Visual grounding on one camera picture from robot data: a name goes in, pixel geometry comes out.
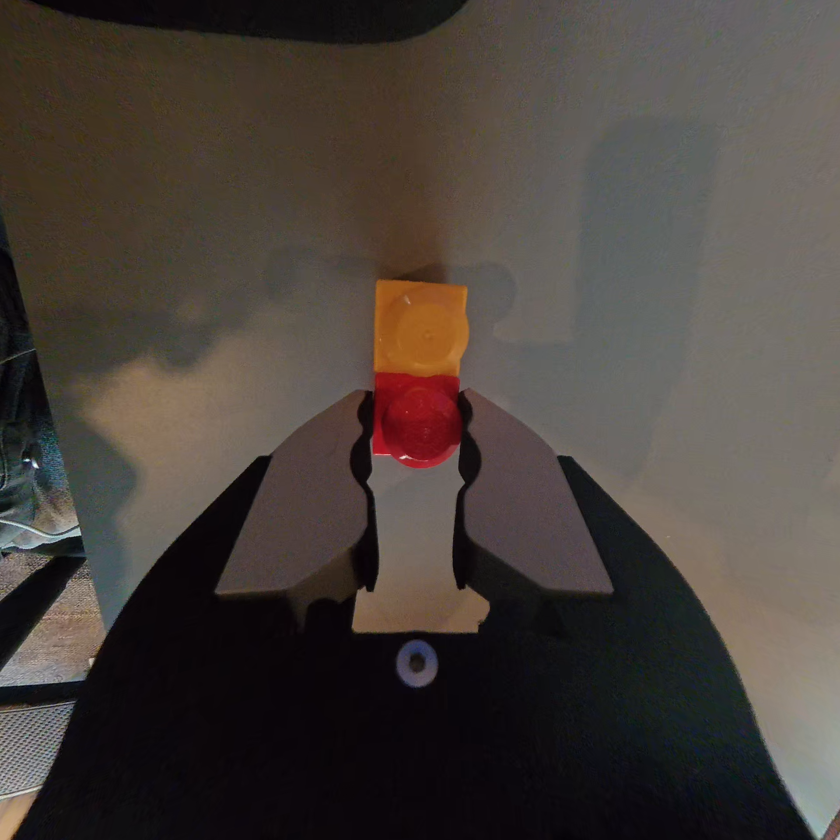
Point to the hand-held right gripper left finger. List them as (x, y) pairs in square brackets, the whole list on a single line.
[(295, 525)]

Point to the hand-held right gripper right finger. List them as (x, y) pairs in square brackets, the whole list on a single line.
[(538, 525)]

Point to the red building block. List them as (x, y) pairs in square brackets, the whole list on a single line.
[(418, 420)]

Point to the orange building block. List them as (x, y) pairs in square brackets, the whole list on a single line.
[(420, 328)]

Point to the person's leg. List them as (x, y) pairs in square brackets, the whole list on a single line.
[(33, 433)]

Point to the black textured wrist rest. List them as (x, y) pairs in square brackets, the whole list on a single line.
[(250, 16)]

